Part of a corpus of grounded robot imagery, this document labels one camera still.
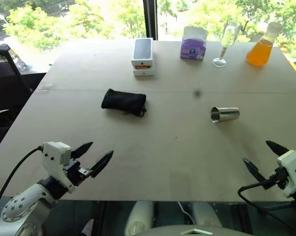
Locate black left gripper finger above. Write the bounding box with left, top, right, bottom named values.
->
left=89, top=150, right=114, bottom=178
left=71, top=142, right=94, bottom=159

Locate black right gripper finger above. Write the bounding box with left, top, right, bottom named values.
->
left=242, top=157, right=270, bottom=183
left=265, top=140, right=290, bottom=156

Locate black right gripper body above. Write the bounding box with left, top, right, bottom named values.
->
left=262, top=166, right=290, bottom=190

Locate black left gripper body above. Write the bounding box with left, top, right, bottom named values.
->
left=63, top=159, right=91, bottom=187

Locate black fabric pouch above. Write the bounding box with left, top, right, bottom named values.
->
left=101, top=88, right=148, bottom=118

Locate stainless steel cup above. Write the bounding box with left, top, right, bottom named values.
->
left=210, top=106, right=241, bottom=124

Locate white robot right leg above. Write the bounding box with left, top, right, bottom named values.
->
left=191, top=202, right=222, bottom=228

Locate grey robot torso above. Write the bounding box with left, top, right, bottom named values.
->
left=137, top=224, right=255, bottom=236

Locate flask of orange liquid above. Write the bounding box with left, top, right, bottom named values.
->
left=245, top=22, right=283, bottom=67

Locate black office chair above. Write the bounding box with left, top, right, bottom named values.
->
left=0, top=44, right=47, bottom=158

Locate white phone box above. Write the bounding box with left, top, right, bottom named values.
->
left=131, top=37, right=155, bottom=78

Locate clear champagne glass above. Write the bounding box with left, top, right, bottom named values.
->
left=212, top=20, right=242, bottom=68

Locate purple tissue box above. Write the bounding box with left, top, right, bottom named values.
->
left=180, top=26, right=208, bottom=62

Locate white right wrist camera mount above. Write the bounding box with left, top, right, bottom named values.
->
left=277, top=149, right=296, bottom=199

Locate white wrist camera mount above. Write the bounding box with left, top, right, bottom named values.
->
left=42, top=142, right=76, bottom=194
left=277, top=149, right=296, bottom=199

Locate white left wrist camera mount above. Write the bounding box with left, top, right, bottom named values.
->
left=42, top=142, right=76, bottom=194

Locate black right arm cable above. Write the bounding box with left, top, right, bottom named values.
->
left=237, top=180, right=296, bottom=236

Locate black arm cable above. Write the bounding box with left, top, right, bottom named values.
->
left=237, top=180, right=296, bottom=236
left=0, top=146, right=44, bottom=224

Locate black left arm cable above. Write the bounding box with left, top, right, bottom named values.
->
left=0, top=146, right=44, bottom=224

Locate white cable under table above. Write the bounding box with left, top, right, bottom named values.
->
left=177, top=201, right=195, bottom=225

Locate black window frame post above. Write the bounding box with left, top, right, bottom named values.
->
left=142, top=0, right=159, bottom=40

